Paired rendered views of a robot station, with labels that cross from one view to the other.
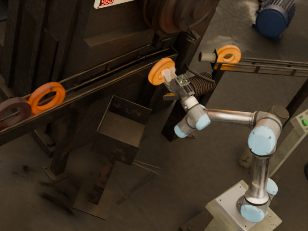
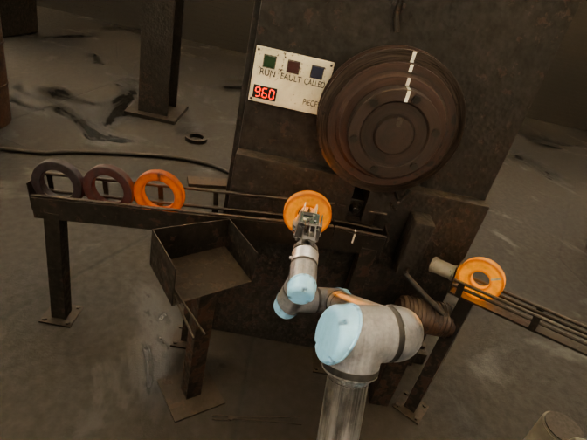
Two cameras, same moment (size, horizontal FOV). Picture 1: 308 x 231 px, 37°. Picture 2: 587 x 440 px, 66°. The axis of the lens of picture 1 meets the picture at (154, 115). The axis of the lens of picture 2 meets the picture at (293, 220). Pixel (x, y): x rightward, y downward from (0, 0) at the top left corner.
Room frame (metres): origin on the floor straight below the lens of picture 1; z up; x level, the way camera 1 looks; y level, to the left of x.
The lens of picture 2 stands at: (1.08, -0.96, 1.52)
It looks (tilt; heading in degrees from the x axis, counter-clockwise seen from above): 30 degrees down; 55
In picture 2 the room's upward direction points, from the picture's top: 14 degrees clockwise
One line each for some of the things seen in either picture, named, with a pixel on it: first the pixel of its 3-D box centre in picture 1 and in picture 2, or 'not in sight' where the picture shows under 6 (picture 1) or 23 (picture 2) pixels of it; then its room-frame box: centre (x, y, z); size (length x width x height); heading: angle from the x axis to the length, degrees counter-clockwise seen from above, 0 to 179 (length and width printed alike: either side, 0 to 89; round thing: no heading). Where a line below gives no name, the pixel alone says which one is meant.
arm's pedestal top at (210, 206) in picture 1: (244, 214); not in sight; (1.68, -0.68, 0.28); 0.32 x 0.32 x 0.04; 59
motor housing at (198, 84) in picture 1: (186, 107); (406, 354); (2.31, -0.17, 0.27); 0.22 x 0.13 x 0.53; 150
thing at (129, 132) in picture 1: (107, 165); (194, 326); (1.52, 0.11, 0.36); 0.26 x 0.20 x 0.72; 5
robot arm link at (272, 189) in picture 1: (262, 191); not in sight; (1.68, -0.68, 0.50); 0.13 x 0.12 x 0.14; 167
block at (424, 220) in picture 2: (184, 48); (411, 244); (2.31, 0.00, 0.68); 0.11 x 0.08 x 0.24; 60
